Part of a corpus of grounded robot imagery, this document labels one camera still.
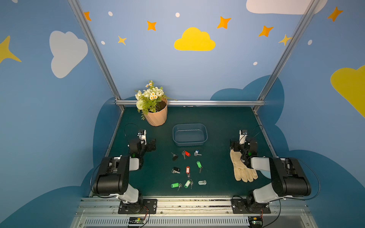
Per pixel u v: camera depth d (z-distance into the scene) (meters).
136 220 0.72
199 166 0.89
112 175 0.45
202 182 0.83
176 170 0.88
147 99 0.88
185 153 0.95
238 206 0.75
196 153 0.96
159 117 0.99
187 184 0.82
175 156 0.93
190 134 1.06
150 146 0.86
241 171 0.86
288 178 0.46
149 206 0.75
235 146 0.87
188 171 0.86
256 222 0.73
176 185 0.82
